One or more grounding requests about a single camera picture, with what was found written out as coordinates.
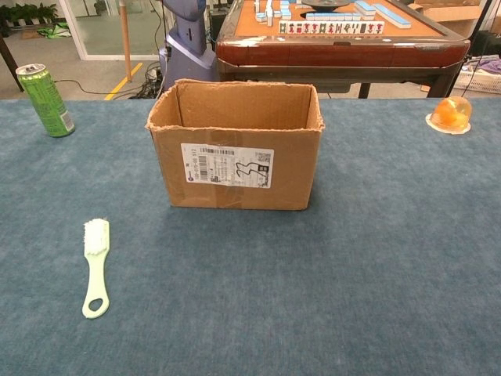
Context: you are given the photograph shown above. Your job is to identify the white plastic basket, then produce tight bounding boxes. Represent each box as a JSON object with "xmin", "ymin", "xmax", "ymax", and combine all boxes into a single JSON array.
[{"xmin": 453, "ymin": 64, "xmax": 501, "ymax": 95}]

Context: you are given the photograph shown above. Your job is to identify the tangled black cable bundle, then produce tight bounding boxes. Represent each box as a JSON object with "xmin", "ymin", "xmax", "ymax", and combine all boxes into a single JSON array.
[{"xmin": 131, "ymin": 62, "xmax": 169, "ymax": 99}]

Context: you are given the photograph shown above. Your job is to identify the brown mahjong table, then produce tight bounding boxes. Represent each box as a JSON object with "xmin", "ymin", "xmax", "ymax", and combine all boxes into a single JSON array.
[{"xmin": 214, "ymin": 0, "xmax": 471, "ymax": 99}]

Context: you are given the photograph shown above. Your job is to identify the orange fruit jelly cup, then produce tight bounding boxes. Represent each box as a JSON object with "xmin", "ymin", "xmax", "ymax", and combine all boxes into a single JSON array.
[{"xmin": 425, "ymin": 96, "xmax": 473, "ymax": 136}]

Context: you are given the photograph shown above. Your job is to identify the blue-backed mahjong tile cluster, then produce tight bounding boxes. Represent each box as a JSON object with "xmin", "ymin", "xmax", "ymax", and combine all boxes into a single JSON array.
[{"xmin": 253, "ymin": 0, "xmax": 293, "ymax": 27}]

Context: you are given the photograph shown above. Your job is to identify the upright wooden pole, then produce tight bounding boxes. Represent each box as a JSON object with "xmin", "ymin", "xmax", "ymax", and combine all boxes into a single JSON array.
[{"xmin": 119, "ymin": 0, "xmax": 133, "ymax": 82}]

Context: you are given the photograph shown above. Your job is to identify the blue-backed mahjong tile row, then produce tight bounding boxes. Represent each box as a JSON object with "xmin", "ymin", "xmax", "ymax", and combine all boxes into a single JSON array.
[
  {"xmin": 305, "ymin": 12, "xmax": 363, "ymax": 22},
  {"xmin": 373, "ymin": 3, "xmax": 413, "ymax": 29}
]

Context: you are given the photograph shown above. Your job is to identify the blue felt table mat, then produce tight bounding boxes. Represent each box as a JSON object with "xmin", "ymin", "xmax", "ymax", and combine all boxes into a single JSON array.
[{"xmin": 0, "ymin": 97, "xmax": 501, "ymax": 376}]

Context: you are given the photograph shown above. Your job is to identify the purple cloth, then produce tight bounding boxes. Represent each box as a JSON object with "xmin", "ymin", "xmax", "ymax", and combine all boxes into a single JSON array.
[{"xmin": 479, "ymin": 57, "xmax": 501, "ymax": 75}]

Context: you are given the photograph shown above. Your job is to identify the green potted plants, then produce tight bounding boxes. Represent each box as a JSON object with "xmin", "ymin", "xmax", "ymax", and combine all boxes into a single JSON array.
[{"xmin": 0, "ymin": 2, "xmax": 59, "ymax": 37}]

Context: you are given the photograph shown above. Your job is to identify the face-up mahjong tile row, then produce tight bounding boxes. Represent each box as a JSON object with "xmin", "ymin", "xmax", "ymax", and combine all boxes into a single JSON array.
[{"xmin": 277, "ymin": 20, "xmax": 386, "ymax": 36}]

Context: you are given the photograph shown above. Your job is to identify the green drink can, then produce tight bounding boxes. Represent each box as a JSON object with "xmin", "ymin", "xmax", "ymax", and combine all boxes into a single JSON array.
[{"xmin": 15, "ymin": 63, "xmax": 76, "ymax": 139}]

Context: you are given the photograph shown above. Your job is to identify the open cardboard box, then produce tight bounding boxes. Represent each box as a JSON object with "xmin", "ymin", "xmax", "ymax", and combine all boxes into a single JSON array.
[{"xmin": 145, "ymin": 78, "xmax": 326, "ymax": 212}]

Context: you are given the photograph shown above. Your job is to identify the white framed glass partition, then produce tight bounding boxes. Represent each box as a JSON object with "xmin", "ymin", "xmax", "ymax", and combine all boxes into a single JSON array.
[{"xmin": 58, "ymin": 0, "xmax": 165, "ymax": 62}]

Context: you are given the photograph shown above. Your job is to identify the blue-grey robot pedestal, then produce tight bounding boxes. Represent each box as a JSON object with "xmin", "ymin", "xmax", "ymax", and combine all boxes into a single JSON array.
[{"xmin": 158, "ymin": 0, "xmax": 218, "ymax": 93}]

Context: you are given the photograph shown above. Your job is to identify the dark table leg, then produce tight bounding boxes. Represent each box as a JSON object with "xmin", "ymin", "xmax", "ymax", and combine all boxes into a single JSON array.
[{"xmin": 0, "ymin": 37, "xmax": 24, "ymax": 93}]

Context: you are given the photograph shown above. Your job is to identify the mint green plastic brush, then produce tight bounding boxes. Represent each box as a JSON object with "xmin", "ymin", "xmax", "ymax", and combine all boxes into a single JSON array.
[{"xmin": 81, "ymin": 218, "xmax": 112, "ymax": 320}]

